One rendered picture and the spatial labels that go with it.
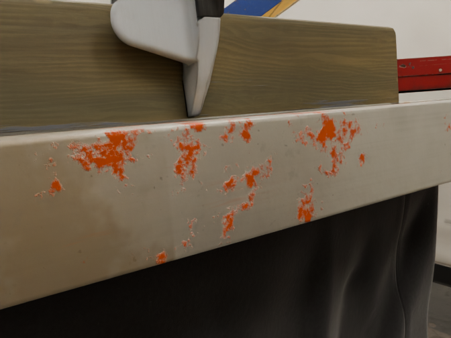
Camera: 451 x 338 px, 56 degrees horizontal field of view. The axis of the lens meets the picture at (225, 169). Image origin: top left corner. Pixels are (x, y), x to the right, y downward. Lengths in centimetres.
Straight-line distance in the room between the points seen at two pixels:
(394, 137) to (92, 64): 15
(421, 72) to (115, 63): 118
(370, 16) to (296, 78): 239
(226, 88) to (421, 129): 12
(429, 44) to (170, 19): 227
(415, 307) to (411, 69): 100
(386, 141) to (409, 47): 236
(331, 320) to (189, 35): 21
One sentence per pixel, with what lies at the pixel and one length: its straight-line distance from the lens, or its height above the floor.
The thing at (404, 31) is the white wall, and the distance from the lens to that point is 256.
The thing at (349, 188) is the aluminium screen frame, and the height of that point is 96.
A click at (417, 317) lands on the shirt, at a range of 42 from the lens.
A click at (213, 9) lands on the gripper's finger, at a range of 24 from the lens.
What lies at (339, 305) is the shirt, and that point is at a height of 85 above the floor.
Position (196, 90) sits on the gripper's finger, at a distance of 24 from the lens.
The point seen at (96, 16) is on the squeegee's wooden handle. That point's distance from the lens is 24.
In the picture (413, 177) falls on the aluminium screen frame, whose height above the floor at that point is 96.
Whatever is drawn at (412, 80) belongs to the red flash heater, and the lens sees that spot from 134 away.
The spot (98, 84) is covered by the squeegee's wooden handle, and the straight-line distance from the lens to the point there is 24.
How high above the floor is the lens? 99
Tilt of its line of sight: 8 degrees down
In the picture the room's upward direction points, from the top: 4 degrees counter-clockwise
